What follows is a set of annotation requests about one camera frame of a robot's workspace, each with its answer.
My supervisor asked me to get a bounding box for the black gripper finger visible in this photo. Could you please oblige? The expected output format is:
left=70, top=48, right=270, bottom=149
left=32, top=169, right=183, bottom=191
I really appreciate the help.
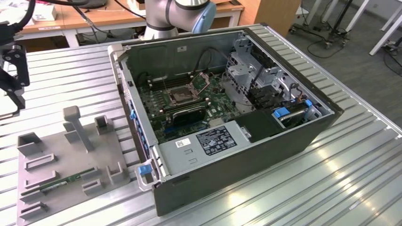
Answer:
left=2, top=44, right=30, bottom=111

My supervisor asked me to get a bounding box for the black RAM slot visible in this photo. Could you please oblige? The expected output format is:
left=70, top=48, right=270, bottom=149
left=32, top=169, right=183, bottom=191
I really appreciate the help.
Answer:
left=151, top=79, right=193, bottom=90
left=156, top=103, right=207, bottom=115
left=154, top=105, right=207, bottom=117
left=150, top=77, right=193, bottom=89
left=162, top=100, right=206, bottom=112
left=159, top=102, right=207, bottom=113

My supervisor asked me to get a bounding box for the CPU socket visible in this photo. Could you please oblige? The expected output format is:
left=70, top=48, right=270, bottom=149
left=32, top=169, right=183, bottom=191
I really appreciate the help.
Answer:
left=169, top=86, right=202, bottom=107

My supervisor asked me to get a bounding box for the black wrist connector block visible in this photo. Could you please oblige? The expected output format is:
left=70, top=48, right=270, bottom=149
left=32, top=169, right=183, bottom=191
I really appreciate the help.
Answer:
left=0, top=20, right=26, bottom=46

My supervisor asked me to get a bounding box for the white cardboard box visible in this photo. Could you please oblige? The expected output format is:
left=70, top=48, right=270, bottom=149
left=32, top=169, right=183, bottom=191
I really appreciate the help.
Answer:
left=27, top=4, right=58, bottom=26

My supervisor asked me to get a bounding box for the dark round desk object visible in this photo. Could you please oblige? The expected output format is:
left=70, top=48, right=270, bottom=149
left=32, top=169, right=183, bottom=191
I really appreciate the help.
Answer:
left=71, top=0, right=110, bottom=8

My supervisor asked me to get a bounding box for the grey parts rack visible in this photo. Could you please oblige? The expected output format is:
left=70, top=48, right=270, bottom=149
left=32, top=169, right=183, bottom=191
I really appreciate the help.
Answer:
left=15, top=105, right=132, bottom=224

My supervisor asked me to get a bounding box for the green RAM stick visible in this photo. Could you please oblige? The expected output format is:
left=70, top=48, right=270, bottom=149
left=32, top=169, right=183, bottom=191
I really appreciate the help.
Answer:
left=39, top=167, right=96, bottom=193

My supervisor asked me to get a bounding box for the black graphics card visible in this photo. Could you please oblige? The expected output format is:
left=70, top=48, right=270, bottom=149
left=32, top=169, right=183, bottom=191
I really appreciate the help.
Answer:
left=171, top=107, right=207, bottom=129

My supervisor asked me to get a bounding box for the green motherboard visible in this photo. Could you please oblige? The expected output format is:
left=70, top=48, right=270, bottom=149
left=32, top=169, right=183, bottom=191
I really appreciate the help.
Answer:
left=138, top=72, right=257, bottom=145

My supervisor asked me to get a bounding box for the silver power supply box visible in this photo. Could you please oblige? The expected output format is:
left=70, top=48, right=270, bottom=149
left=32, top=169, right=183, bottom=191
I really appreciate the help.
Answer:
left=156, top=121, right=253, bottom=177

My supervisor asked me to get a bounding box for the silver drive cage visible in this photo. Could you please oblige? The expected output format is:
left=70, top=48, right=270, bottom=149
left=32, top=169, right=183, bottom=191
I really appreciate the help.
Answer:
left=225, top=50, right=265, bottom=107

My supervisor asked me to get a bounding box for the black plastic shroud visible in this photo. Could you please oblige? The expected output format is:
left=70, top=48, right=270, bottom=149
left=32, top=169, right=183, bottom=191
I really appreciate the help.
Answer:
left=234, top=110, right=286, bottom=144

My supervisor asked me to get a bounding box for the open black PC case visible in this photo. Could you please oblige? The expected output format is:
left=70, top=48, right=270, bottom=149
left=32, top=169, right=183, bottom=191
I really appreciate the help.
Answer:
left=106, top=22, right=345, bottom=217

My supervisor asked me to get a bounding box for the wooden cabinet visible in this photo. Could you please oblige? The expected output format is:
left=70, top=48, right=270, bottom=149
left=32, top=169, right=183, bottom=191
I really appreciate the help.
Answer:
left=254, top=0, right=302, bottom=38

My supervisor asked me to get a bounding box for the hard disk in blue carrier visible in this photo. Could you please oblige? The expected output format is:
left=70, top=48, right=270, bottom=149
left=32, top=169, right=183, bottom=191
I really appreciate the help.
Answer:
left=271, top=106, right=307, bottom=129

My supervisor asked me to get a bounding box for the black wheeled equipment stand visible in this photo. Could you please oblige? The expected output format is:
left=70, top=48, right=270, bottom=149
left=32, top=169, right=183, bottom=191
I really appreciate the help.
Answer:
left=290, top=0, right=351, bottom=49

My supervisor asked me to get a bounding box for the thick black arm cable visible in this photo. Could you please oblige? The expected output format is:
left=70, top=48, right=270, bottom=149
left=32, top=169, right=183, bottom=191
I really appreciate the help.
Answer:
left=14, top=0, right=38, bottom=28

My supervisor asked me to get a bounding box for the thin black cable with connector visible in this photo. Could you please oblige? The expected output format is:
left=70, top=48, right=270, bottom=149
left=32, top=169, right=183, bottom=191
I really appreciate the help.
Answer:
left=72, top=0, right=111, bottom=33

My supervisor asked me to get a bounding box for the black looped cable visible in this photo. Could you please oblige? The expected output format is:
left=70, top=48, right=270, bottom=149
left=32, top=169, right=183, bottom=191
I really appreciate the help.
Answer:
left=191, top=48, right=227, bottom=74

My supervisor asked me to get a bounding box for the metal socket cover frame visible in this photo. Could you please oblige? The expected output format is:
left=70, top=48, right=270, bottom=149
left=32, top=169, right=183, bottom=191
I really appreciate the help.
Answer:
left=190, top=72, right=211, bottom=92

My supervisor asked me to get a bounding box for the white table frame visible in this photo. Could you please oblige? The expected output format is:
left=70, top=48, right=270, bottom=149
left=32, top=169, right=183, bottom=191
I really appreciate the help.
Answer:
left=345, top=0, right=402, bottom=57

